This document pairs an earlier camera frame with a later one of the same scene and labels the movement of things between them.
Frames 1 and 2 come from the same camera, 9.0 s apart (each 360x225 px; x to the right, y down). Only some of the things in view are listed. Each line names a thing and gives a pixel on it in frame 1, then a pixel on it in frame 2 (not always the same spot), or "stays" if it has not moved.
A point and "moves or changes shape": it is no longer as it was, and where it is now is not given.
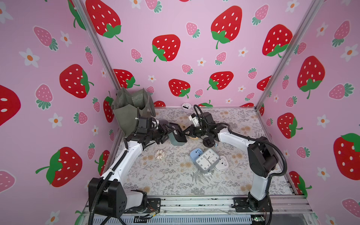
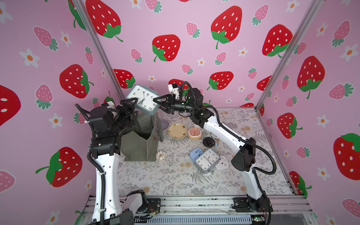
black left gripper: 160,130 → 127,116
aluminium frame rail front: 283,206 stays
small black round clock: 208,142 stays
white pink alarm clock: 222,164 stays
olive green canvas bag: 128,107 moves or changes shape
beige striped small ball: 160,154 stays
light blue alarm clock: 194,154 stays
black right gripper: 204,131 → 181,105
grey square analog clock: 206,162 stays
